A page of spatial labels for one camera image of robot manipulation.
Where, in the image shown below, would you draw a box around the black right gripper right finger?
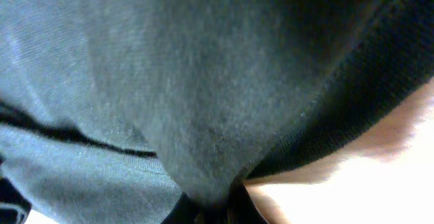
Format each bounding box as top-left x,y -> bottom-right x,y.
226,181 -> 269,224

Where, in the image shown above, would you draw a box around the black t-shirt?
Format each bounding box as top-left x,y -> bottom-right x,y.
1,0 -> 433,223

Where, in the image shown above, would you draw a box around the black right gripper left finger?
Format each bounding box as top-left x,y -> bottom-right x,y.
161,193 -> 200,224

